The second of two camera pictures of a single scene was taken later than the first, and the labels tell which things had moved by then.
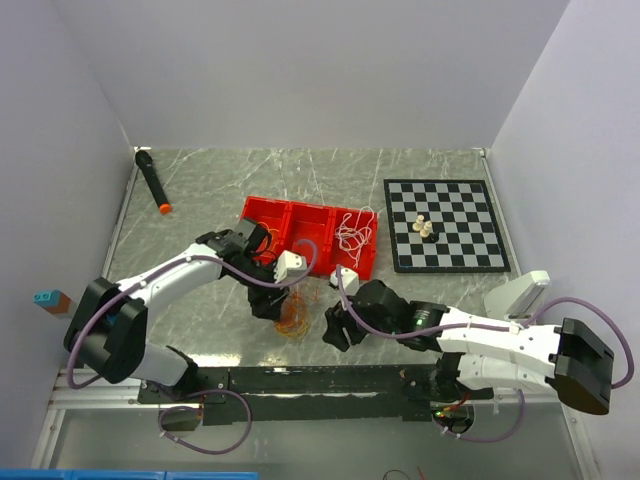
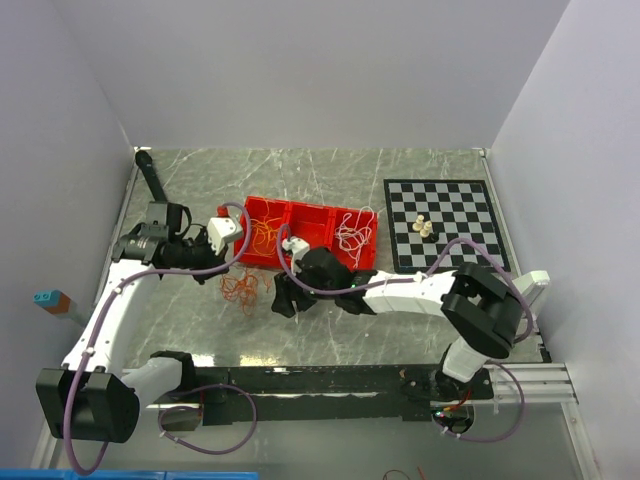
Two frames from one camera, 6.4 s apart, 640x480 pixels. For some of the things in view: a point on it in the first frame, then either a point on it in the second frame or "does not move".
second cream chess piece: x=426 y=230 does not move
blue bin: x=113 y=474 does not move
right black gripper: x=338 y=318 -> x=283 y=296
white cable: x=354 y=238 does not move
